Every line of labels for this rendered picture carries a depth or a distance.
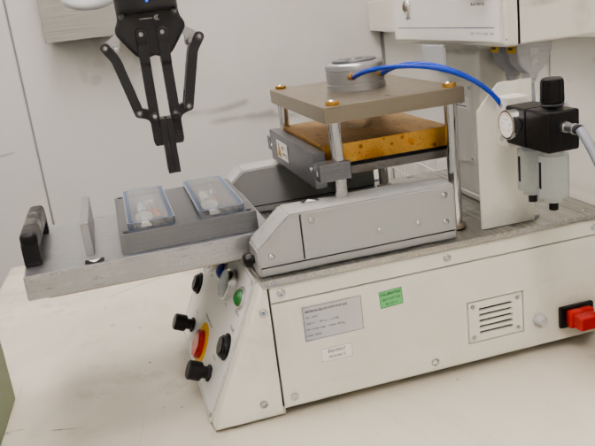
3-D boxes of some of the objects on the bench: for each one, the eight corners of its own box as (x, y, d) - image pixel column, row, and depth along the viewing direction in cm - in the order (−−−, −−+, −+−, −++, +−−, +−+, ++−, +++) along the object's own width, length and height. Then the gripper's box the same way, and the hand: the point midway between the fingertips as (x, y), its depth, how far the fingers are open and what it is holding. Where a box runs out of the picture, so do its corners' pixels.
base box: (479, 262, 130) (475, 168, 125) (621, 347, 95) (622, 222, 90) (182, 326, 118) (165, 226, 113) (220, 450, 83) (197, 313, 78)
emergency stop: (200, 351, 104) (207, 326, 103) (204, 364, 100) (212, 337, 100) (189, 349, 104) (197, 324, 103) (193, 362, 100) (201, 335, 99)
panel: (183, 328, 116) (216, 219, 113) (212, 423, 88) (256, 280, 85) (171, 326, 116) (204, 215, 113) (196, 420, 88) (240, 277, 85)
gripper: (191, -26, 92) (220, 157, 99) (87, -14, 90) (123, 173, 97) (198, -30, 85) (227, 167, 92) (84, -18, 83) (124, 185, 89)
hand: (169, 144), depth 93 cm, fingers closed
